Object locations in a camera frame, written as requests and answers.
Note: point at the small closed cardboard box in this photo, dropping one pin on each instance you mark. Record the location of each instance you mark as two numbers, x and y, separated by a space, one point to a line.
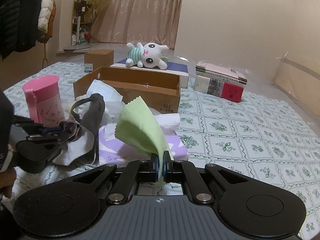
97 58

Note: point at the plastic wrapped headboard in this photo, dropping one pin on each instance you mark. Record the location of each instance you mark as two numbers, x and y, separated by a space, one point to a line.
299 77

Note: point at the orange brown jacket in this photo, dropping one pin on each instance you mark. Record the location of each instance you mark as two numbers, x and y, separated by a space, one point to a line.
44 37

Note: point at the light green microfiber cloth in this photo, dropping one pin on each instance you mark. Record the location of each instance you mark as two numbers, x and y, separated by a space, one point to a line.
138 128

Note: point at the pink lidded cup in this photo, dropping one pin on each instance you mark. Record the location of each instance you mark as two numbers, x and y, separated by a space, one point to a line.
43 100

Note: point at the stack of books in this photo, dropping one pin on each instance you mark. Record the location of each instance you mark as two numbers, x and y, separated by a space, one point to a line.
222 82

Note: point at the person's left hand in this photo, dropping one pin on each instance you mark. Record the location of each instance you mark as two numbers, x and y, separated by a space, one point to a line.
7 179

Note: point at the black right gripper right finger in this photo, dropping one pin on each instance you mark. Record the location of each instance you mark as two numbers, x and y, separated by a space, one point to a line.
186 174

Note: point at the grey white cloth face mask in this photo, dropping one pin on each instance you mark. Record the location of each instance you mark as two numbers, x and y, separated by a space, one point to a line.
81 142

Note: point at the beige curtain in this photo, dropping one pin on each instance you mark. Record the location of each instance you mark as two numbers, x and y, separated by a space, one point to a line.
134 21

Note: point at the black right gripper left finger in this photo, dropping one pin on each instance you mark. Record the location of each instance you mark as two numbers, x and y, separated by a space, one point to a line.
127 180

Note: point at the green patterned bed sheet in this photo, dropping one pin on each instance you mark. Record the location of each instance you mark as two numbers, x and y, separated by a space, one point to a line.
259 137

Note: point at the white puffer jacket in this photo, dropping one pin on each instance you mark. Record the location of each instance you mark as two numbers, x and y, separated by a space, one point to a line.
45 13

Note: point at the open brown cardboard box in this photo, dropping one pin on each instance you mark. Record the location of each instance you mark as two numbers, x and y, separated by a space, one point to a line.
160 91

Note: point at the white bunny plush toy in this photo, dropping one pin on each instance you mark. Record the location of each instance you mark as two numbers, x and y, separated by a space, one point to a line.
148 56

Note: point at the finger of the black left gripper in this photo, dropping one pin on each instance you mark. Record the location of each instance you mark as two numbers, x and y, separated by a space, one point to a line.
61 133

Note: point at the blue white flat box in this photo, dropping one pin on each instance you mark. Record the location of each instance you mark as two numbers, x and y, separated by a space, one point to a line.
165 71

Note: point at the standing fan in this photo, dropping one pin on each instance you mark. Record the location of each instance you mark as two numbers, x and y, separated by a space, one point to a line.
98 7

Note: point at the wooden bookshelf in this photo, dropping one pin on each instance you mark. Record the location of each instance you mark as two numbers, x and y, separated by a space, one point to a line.
81 21

